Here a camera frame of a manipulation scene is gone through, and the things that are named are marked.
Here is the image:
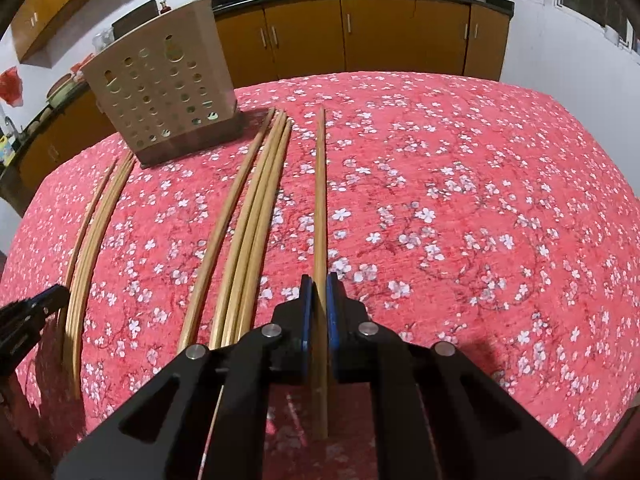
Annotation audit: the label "wooden chopstick thin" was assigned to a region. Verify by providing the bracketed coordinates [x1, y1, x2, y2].
[64, 159, 117, 288]

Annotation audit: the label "wooden chopstick pair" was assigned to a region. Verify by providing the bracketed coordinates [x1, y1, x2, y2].
[63, 152, 134, 399]
[56, 152, 134, 380]

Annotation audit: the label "wooden chopstick group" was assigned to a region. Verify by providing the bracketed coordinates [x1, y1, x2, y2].
[220, 112, 290, 348]
[208, 112, 286, 349]
[234, 118, 292, 341]

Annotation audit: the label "lower wooden kitchen cabinets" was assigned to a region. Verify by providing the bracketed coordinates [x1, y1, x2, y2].
[0, 0, 514, 201]

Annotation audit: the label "yellow detergent bottle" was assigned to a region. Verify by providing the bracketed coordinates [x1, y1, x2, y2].
[0, 134, 15, 167]

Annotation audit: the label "red floral tablecloth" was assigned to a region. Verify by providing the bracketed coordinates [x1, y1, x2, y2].
[1, 73, 639, 479]

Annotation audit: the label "green bowl on counter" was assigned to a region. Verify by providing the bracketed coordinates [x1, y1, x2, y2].
[47, 73, 80, 108]

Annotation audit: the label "red bag on counter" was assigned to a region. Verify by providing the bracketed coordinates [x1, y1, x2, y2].
[70, 53, 94, 76]

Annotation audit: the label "beige perforated utensil holder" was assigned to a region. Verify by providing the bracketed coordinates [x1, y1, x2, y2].
[81, 0, 243, 167]

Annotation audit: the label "clear plastic bag on counter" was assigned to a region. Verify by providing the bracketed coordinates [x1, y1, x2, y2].
[92, 27, 115, 53]

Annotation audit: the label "dark cutting board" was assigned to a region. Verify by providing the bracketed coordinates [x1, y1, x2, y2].
[112, 0, 160, 40]

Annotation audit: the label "red plastic bag on wall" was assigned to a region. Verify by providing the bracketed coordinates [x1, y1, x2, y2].
[0, 66, 24, 107]

